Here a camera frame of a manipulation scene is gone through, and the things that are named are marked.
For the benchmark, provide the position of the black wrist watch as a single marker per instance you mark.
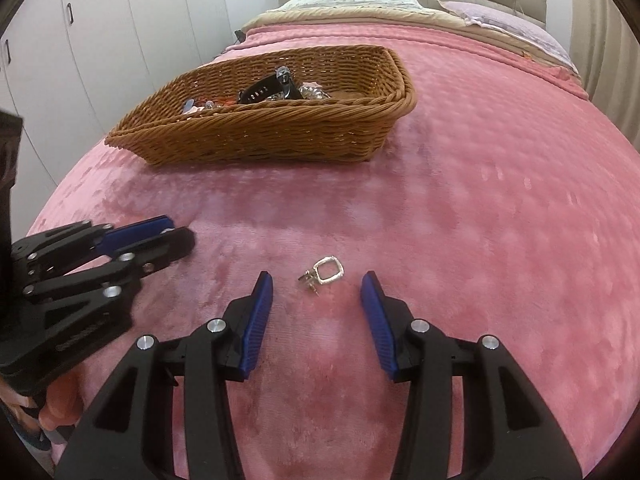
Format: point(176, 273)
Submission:
point(285, 82)

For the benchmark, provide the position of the silver earring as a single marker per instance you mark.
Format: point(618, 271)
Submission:
point(327, 270)

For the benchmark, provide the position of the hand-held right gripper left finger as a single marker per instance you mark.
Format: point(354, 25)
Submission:
point(255, 325)

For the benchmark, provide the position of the translucent blue hair clip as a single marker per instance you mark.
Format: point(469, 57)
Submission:
point(189, 106)

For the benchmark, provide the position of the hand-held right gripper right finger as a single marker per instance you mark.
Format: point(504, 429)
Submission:
point(380, 325)

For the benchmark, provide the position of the beige quilt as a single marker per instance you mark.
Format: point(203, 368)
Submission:
point(280, 15)

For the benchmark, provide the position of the purple pillow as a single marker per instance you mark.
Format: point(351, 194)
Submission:
point(515, 25)

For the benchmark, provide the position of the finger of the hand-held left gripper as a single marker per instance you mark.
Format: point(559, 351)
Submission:
point(137, 232)
point(165, 245)

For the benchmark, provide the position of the beige curtain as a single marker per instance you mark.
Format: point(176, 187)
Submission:
point(610, 50)

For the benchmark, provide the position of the person's left hand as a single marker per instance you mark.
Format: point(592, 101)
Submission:
point(60, 400)

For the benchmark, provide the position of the white wardrobe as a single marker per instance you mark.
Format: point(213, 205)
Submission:
point(125, 20)

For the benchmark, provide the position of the brown wicker basket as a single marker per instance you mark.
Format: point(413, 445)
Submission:
point(250, 135)

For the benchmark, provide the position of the pink fleece blanket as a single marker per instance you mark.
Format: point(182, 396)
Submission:
point(475, 185)

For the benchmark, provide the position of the colourful printed cloth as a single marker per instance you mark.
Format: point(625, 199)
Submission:
point(25, 425)

